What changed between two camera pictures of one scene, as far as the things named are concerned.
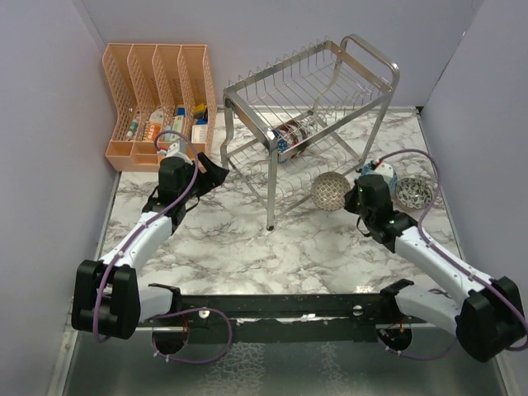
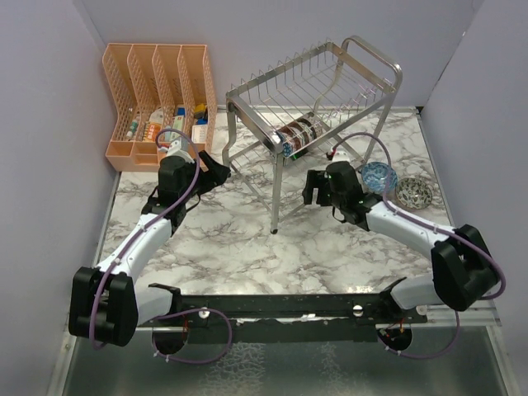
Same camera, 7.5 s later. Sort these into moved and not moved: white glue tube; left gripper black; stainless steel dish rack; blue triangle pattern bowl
Moved: blue triangle pattern bowl
Not moved: stainless steel dish rack; left gripper black; white glue tube
